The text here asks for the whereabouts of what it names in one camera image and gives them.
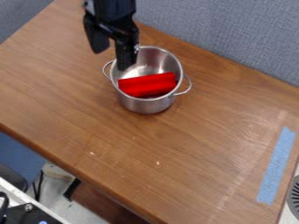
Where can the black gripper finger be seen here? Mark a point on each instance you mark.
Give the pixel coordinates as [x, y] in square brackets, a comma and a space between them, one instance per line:
[127, 45]
[98, 39]

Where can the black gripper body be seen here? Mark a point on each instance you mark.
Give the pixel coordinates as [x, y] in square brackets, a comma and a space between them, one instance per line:
[112, 16]

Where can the metal pot with handles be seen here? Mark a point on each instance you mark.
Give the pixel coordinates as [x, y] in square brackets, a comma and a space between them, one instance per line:
[154, 60]

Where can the red block object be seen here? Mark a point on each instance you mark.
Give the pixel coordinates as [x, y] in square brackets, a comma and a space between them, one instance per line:
[147, 85]

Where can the grey round object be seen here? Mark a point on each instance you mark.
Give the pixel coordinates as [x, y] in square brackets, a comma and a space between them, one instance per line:
[293, 197]

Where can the black chair base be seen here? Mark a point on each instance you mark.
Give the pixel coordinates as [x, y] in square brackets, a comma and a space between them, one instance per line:
[14, 178]

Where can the black table leg foot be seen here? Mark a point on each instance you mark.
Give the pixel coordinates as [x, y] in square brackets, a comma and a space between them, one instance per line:
[71, 189]

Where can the blue tape strip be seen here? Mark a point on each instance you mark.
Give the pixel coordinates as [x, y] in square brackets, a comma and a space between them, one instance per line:
[277, 166]

